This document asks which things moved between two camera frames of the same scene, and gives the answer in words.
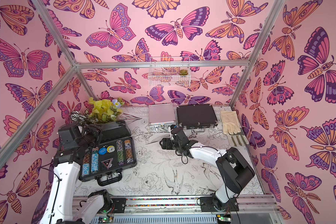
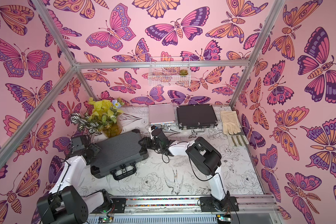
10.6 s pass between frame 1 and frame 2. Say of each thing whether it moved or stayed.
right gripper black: moved
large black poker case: moved
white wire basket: stayed
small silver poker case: stayed
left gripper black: moved
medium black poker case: stayed
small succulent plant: stayed
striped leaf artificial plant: stayed
